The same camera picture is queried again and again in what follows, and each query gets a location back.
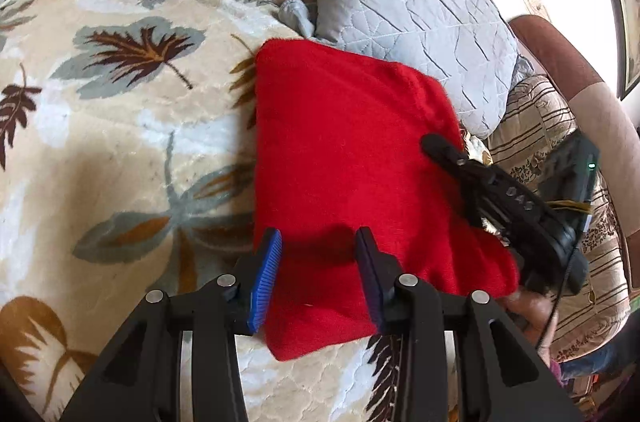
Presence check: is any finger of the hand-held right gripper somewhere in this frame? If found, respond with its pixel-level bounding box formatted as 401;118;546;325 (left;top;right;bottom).
420;133;550;237

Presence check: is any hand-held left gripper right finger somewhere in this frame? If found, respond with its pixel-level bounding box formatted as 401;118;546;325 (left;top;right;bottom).
354;226;584;422

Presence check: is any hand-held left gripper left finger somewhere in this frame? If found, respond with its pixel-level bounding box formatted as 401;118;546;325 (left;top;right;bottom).
60;227;284;422

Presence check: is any red and blue knit sweater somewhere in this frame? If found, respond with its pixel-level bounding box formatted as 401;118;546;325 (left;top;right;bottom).
252;37;521;363

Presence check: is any person's right hand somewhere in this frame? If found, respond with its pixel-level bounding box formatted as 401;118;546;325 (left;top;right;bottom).
501;288;553;334

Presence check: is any striped beige pillow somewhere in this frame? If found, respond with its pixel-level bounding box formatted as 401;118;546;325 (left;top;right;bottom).
487;74;632;364

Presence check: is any brown padded headboard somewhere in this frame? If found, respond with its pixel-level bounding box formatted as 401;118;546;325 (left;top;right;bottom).
506;14;640;255

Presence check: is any grey quilted pillow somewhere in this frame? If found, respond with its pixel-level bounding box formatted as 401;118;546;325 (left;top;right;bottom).
279;0;534;141

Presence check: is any leaf print blanket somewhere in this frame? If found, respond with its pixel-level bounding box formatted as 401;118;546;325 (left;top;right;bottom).
0;0;501;422

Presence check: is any black cable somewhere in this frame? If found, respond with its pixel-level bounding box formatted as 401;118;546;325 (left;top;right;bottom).
537;232;581;348

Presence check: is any dark window frame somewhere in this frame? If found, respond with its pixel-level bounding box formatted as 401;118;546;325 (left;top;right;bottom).
575;0;640;103

